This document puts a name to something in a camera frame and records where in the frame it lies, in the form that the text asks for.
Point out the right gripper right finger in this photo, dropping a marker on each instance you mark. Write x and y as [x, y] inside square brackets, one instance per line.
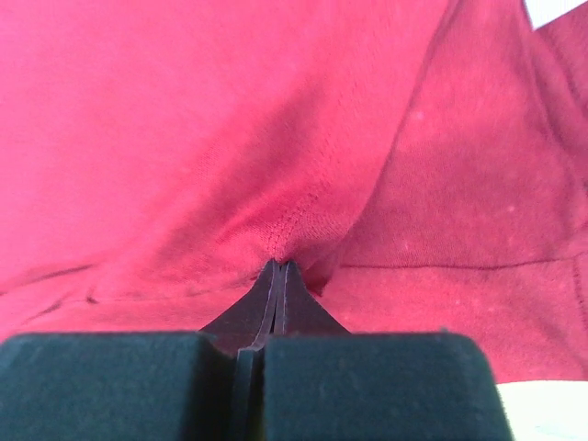
[323, 383]

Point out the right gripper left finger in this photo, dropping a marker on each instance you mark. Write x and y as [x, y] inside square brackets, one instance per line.
[204, 385]

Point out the dark red t shirt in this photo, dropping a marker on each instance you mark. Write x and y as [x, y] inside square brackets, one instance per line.
[424, 163]

